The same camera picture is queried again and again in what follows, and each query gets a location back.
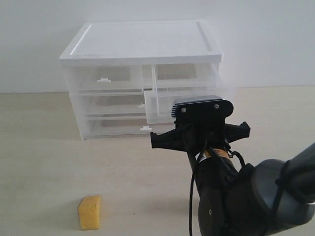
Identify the clear drawer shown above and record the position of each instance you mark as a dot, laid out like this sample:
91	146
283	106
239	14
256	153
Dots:
100	127
170	82
110	78
113	104

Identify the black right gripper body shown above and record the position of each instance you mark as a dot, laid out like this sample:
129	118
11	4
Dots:
194	136

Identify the yellow cheese wedge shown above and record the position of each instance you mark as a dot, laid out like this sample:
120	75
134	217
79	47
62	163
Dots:
89	212

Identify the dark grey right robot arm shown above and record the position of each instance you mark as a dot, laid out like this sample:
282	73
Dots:
238	198

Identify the white plastic drawer cabinet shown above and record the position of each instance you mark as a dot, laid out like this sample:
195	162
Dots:
143	44

